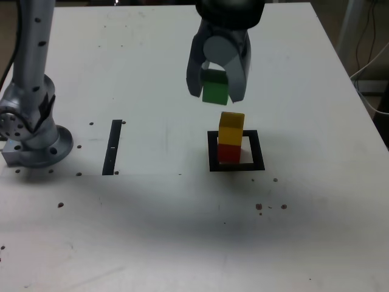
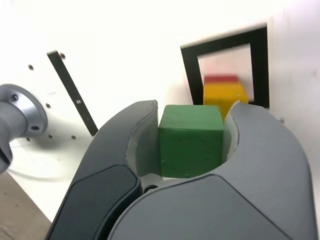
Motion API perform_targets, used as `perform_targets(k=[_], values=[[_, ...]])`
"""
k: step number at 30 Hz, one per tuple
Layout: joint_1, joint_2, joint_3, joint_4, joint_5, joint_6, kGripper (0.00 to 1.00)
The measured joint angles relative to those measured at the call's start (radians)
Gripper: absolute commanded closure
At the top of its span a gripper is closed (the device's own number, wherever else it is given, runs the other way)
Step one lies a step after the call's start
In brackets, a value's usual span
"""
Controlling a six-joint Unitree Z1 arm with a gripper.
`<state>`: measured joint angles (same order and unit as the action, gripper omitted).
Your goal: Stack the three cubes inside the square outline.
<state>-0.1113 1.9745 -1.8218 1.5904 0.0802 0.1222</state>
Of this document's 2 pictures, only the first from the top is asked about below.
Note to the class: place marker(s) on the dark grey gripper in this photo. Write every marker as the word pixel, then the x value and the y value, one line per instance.
pixel 228 32

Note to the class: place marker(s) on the green cube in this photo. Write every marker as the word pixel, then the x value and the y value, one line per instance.
pixel 214 91

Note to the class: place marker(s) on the yellow cube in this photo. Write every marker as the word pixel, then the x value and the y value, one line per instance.
pixel 231 130

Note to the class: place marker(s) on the red cube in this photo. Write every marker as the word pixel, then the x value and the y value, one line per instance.
pixel 229 153

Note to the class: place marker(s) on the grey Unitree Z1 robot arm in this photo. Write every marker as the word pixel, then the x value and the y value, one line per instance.
pixel 36 143

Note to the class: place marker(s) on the black tape square outline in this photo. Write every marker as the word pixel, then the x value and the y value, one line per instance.
pixel 258 152

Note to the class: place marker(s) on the black tape strip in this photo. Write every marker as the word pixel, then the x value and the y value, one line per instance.
pixel 111 158

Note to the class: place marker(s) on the white metal post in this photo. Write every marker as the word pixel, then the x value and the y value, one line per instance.
pixel 348 30

